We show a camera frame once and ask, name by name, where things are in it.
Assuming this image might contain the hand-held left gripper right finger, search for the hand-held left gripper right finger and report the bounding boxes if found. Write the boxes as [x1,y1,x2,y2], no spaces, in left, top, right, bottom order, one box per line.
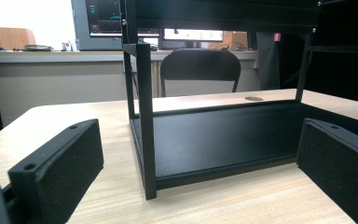
[296,117,358,224]

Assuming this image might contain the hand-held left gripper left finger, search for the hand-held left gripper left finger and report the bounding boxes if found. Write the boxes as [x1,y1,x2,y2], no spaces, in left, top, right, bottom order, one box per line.
[7,119,104,224]

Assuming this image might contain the black metal shelf rack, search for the black metal shelf rack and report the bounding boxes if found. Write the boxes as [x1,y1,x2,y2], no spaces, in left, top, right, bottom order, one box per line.
[119,0,358,201]

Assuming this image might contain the grey hanging cloth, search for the grey hanging cloth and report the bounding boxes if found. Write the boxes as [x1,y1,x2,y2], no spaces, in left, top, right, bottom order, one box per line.
[255,31,282,91]

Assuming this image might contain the round metal dish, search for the round metal dish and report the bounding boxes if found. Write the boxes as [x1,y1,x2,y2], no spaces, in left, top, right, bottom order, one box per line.
[22,44,54,52]

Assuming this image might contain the small white bottles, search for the small white bottles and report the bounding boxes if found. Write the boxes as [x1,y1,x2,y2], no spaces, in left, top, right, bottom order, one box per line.
[61,39,76,52]

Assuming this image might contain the large brown cardboard box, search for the large brown cardboard box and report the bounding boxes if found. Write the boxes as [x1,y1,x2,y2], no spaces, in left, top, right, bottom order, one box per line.
[0,26,36,50]

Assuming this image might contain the small brown cardboard box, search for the small brown cardboard box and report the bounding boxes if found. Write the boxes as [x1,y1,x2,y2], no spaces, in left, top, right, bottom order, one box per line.
[223,31,250,49]

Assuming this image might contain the large grey-framed computer monitor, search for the large grey-framed computer monitor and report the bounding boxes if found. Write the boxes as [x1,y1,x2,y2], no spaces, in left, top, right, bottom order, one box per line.
[71,0,161,51]

